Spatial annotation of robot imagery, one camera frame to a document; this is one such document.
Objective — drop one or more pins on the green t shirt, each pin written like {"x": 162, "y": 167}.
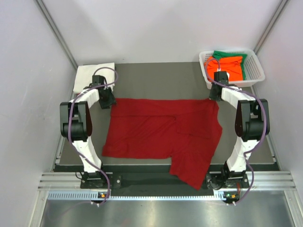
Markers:
{"x": 227, "y": 54}

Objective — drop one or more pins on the white plastic basket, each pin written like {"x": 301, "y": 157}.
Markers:
{"x": 253, "y": 70}

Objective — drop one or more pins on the dark red t shirt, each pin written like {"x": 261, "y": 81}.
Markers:
{"x": 186, "y": 131}

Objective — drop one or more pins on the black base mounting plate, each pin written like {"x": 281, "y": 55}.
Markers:
{"x": 155, "y": 180}

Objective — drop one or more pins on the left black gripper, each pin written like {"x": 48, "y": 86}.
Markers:
{"x": 111, "y": 100}

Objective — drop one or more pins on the folded white t shirt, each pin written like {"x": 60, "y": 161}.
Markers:
{"x": 84, "y": 75}

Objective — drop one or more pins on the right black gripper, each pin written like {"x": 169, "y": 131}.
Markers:
{"x": 211, "y": 96}

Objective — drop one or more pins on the grey slotted cable duct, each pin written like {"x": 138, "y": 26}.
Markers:
{"x": 100, "y": 196}

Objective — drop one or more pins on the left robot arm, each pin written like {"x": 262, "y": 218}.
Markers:
{"x": 76, "y": 127}

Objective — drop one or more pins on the orange t shirt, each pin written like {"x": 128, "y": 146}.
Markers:
{"x": 211, "y": 66}

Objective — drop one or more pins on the aluminium frame rail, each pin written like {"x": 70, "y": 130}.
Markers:
{"x": 263, "y": 181}

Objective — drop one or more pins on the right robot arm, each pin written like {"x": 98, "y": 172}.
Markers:
{"x": 251, "y": 126}

